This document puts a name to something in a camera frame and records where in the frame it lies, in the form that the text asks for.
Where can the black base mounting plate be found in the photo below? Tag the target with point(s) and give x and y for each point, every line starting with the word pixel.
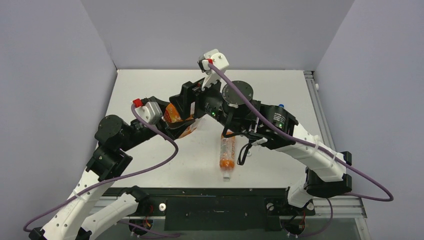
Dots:
pixel 220 209

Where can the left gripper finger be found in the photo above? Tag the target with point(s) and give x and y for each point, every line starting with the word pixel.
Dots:
pixel 179 129
pixel 161 103

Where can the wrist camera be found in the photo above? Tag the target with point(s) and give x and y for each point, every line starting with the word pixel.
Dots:
pixel 150 112
pixel 218 60

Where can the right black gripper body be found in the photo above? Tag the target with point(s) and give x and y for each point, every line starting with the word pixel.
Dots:
pixel 187 98

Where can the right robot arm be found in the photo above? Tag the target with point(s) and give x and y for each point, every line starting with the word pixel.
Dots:
pixel 272 127

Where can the wide orange drink bottle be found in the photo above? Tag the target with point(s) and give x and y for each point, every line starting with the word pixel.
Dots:
pixel 172 115

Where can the slim orange drink bottle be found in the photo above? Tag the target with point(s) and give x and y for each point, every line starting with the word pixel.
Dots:
pixel 227 156

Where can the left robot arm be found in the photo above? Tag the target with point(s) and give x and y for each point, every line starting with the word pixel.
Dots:
pixel 72 219

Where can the aluminium frame rail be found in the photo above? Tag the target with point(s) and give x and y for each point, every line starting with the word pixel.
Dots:
pixel 323 125

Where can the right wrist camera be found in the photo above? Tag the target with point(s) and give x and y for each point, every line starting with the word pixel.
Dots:
pixel 218 60

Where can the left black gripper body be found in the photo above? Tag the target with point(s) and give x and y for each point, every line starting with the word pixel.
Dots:
pixel 146 132

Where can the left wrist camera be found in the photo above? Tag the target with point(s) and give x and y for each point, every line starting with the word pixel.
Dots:
pixel 150 112

